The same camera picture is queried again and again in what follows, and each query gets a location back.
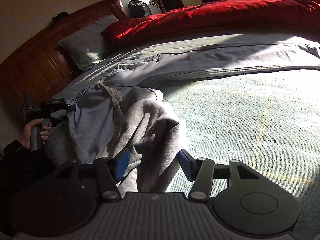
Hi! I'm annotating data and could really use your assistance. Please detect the grey sweatpants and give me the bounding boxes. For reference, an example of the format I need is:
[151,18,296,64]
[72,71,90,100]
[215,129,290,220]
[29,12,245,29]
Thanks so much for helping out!
[44,36,320,196]

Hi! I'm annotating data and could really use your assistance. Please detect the black sleeve left forearm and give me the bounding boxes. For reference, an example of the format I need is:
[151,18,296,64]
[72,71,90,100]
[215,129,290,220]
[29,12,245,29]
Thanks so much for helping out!
[1,140,95,237]

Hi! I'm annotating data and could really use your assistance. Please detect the person's left hand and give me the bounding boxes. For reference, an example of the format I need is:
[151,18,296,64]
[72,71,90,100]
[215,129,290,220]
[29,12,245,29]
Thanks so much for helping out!
[18,119,52,149]

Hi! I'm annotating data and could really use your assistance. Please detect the brown wooden headboard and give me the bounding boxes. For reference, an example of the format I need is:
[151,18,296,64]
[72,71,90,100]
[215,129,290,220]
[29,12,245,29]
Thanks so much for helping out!
[0,0,128,131]

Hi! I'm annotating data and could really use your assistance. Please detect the grey plaid pillow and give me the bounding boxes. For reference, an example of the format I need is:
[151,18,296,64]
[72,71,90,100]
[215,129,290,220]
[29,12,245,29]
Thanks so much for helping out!
[58,14,118,72]

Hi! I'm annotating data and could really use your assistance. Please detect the green plaid bed blanket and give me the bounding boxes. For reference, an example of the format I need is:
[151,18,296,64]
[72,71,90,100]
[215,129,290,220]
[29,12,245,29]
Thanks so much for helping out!
[58,31,319,239]

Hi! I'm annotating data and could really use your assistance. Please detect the black backpack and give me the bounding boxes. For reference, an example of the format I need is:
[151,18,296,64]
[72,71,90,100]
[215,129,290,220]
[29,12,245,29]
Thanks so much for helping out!
[127,0,152,18]

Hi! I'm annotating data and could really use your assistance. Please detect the red duvet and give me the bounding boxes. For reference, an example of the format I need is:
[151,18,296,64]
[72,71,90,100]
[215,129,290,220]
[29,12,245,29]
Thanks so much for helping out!
[101,0,319,48]

